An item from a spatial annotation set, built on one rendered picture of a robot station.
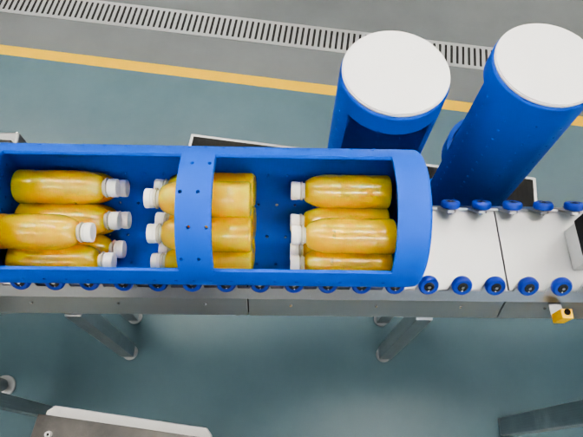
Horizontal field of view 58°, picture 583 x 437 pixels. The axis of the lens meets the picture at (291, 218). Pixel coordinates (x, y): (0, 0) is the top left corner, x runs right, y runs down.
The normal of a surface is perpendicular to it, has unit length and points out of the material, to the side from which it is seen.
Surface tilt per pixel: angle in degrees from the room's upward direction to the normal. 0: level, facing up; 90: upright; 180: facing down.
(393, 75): 0
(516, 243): 0
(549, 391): 0
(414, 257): 57
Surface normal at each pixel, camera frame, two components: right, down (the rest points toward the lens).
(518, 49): 0.03, -0.43
